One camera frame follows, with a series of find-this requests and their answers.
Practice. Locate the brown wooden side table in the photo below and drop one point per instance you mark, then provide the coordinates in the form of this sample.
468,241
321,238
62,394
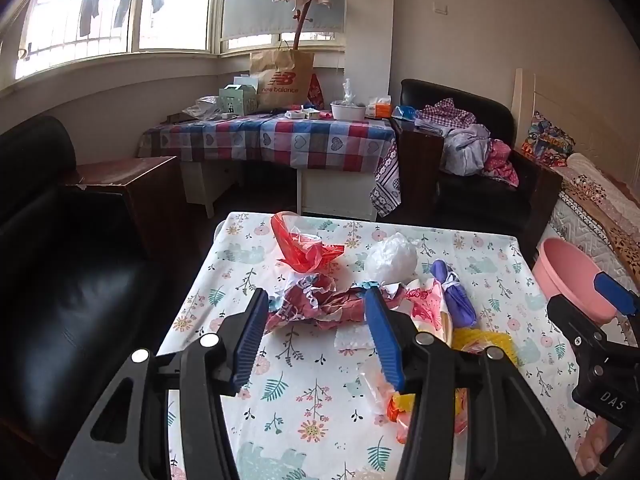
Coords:
130,175

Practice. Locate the brown paper bag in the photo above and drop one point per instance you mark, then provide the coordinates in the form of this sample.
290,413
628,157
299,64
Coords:
280,80

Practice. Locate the small white box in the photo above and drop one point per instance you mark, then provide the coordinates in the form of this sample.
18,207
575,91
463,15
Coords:
295,114
313,113

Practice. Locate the pink plastic bucket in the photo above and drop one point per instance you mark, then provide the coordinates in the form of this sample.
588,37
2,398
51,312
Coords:
565,270

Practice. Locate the pink coat stand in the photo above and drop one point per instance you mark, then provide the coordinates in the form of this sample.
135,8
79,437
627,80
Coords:
300,30

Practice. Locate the red white wrapper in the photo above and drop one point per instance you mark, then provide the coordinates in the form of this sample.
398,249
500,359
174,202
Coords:
320,310

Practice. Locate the white quilted mattress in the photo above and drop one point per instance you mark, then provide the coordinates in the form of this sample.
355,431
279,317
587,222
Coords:
565,220

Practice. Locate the cream bed headboard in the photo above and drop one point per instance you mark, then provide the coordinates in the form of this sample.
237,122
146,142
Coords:
575,100

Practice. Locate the black leather sofa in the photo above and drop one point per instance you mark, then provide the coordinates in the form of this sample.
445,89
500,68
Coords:
60,285

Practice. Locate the person's right hand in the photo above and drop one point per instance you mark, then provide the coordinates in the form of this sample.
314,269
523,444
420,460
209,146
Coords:
595,447

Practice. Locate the grey roller blind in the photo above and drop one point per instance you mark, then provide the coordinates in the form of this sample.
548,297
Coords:
250,0

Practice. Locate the blue packet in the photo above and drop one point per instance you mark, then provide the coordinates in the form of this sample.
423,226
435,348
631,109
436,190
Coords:
405,111

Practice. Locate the purple checked shirt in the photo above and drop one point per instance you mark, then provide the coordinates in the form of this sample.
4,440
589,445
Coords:
445,112

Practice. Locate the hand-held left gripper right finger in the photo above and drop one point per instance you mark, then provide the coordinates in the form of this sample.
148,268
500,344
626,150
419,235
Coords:
382,340

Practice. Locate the white crumpled plastic bag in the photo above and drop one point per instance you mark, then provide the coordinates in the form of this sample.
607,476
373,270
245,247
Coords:
392,260

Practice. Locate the red plastic bag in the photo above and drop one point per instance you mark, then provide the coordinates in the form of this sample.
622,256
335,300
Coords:
295,255

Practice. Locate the pale blue box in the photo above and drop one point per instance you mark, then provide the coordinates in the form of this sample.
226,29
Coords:
246,81

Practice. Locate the white bowl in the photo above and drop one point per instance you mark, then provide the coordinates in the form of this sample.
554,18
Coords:
347,111

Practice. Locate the cream floral quilt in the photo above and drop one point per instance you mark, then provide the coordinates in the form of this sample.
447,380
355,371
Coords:
595,175

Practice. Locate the white foam piece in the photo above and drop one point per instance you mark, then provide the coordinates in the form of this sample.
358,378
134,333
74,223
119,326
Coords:
350,337

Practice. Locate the dark wooden side table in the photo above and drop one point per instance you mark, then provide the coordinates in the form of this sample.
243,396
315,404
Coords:
417,170

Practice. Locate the clear orange plastic bag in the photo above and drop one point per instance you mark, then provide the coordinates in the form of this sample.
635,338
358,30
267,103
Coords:
375,390

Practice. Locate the white wall switch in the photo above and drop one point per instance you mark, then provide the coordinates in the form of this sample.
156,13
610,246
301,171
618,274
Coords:
440,9

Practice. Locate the purple white patterned cloth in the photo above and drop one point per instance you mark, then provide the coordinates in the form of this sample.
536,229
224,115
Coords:
387,185

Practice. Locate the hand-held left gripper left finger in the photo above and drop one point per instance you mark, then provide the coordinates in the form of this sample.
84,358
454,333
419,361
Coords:
252,340

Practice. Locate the checked heart tablecloth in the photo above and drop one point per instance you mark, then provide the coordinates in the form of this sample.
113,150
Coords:
280,140

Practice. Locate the colourful printed cushion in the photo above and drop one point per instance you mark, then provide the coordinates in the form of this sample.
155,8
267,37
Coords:
547,140

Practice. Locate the lavender garment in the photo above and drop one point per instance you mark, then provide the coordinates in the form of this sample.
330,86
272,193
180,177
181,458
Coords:
465,150

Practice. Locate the orange tissue box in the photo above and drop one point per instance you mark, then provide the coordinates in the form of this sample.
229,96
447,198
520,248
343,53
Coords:
380,109

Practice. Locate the cream framed window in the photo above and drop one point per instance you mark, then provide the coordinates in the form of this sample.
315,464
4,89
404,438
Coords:
215,10

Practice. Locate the purple packet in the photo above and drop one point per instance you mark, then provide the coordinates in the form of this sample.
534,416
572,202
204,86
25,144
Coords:
460,305

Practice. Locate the black leather armchair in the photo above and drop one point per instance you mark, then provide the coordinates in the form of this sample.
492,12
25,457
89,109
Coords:
480,200

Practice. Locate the clear crumpled plastic bag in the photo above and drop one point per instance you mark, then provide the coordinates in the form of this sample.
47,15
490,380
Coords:
205,106

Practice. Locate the red packet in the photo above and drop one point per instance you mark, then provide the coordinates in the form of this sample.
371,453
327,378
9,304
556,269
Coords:
316,91

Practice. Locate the brown leopard blanket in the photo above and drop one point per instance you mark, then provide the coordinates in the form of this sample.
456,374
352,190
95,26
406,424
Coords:
615,230

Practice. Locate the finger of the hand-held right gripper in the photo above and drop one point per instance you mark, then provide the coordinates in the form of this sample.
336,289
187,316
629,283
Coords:
612,290
570,317

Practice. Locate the clear knotted plastic bag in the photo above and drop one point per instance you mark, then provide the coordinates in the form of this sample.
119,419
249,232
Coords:
348,91

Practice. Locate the white desk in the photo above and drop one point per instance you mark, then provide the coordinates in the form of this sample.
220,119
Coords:
330,190

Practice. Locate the pink floral wrapper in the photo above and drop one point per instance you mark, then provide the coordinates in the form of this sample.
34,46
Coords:
425,310

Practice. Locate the pink patterned garment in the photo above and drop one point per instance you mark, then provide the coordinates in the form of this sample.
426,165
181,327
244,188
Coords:
500,160

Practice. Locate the green house-shaped box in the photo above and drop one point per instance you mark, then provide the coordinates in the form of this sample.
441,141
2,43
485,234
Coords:
235,102

